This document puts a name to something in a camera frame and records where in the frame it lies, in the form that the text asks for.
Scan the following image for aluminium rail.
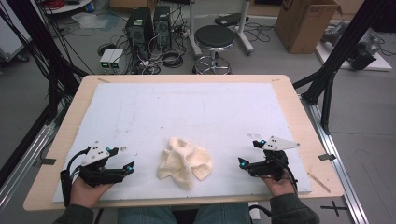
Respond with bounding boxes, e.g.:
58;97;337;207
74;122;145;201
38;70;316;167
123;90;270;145
0;124;58;207
300;94;370;224

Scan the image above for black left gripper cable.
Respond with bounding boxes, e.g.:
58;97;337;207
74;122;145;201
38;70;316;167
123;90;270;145
60;147;92;208

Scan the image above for person's right hand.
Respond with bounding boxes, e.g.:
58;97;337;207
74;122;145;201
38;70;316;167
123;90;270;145
261;174;297;198

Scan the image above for cream cloth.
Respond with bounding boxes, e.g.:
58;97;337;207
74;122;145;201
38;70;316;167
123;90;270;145
156;136;214;190

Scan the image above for cardboard box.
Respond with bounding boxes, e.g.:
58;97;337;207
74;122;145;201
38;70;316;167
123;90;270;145
274;0;344;55

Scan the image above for small white power box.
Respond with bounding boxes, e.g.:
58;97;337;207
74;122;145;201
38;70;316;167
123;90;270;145
109;49;124;70
99;49;116;70

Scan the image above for black computer tower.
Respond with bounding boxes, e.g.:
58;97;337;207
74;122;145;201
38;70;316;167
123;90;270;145
153;5;173;50
125;7;155;61

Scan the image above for clear plastic sheet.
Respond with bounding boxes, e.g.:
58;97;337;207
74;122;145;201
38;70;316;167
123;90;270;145
70;11;110;31

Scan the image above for person's left hand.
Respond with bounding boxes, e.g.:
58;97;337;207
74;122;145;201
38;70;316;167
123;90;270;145
69;176;115;209

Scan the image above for black round stool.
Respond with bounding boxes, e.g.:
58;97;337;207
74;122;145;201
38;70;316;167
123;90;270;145
192;24;236;76

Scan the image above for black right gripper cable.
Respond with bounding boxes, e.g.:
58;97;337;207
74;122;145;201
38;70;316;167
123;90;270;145
248;163;299;218

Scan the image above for flat black case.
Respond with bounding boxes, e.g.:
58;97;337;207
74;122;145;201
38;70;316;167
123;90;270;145
214;12;250;28

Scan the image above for round white table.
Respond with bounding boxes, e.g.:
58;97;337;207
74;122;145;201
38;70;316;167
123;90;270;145
42;0;95;15

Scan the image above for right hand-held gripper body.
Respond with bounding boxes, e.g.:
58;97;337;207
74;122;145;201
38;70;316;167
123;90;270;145
247;135;301;182

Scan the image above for grey machine on white board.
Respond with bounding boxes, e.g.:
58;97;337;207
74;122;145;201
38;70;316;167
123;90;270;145
315;21;394;73

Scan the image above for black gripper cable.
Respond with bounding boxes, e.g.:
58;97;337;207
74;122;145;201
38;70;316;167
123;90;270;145
248;163;299;218
60;147;92;208

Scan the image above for coiled black floor cables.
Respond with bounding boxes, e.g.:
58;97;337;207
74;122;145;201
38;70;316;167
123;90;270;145
161;49;185;69

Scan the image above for black metal frame strut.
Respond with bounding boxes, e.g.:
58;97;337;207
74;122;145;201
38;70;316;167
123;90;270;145
292;0;392;135
0;0;91;125

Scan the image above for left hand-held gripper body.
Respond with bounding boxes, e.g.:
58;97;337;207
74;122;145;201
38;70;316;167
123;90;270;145
78;140;129;188

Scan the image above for white table mat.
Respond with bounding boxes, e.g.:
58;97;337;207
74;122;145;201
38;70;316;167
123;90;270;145
52;82;313;203

